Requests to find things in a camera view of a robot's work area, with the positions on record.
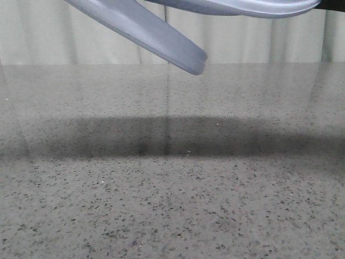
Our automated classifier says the light blue slipper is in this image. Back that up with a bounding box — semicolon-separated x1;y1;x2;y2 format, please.
151;0;320;18
68;0;207;75

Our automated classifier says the white pleated curtain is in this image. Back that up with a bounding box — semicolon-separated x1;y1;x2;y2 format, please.
1;1;344;65

